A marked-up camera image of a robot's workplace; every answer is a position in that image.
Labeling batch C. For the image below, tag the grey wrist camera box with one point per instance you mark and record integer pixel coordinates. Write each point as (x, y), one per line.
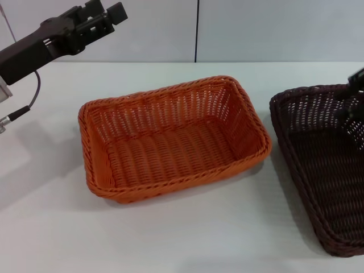
(4, 89)

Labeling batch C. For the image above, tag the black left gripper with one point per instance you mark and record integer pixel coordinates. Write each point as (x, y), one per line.
(31, 54)

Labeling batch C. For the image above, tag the black vertical wall strip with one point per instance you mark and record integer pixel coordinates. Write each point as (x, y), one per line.
(196, 31)

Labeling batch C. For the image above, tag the orange woven plastic basket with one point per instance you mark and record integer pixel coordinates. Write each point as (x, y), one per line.
(176, 153)

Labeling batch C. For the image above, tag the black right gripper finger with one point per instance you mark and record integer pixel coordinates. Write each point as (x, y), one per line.
(351, 109)
(357, 77)

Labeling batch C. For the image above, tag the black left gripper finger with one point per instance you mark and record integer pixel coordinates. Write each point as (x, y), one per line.
(118, 13)

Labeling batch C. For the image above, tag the dark brown woven plastic basket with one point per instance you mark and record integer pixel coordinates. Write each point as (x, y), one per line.
(321, 176)

